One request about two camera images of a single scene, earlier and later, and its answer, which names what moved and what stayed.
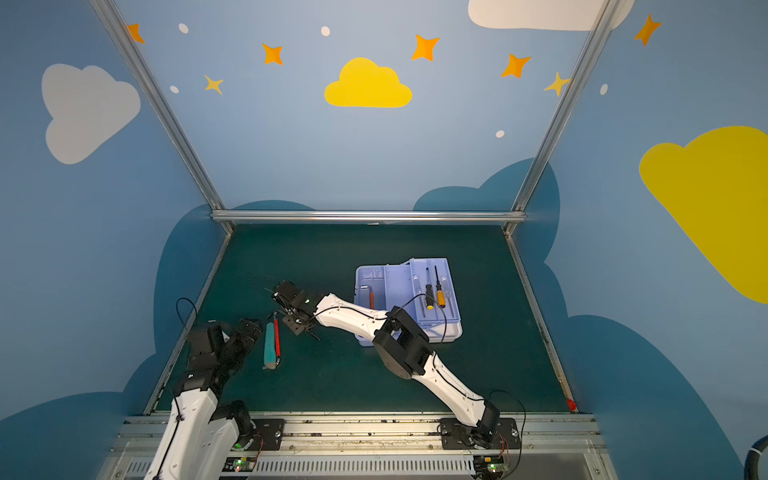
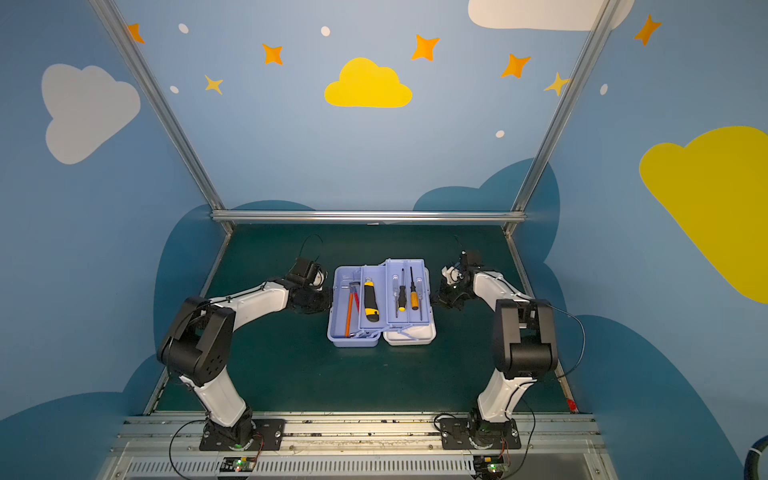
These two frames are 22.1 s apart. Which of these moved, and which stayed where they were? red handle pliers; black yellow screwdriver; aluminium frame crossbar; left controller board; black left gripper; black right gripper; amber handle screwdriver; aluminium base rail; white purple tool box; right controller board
Moved: black yellow screwdriver; red handle pliers; black left gripper; amber handle screwdriver; black right gripper; white purple tool box
Stayed: aluminium base rail; right controller board; aluminium frame crossbar; left controller board
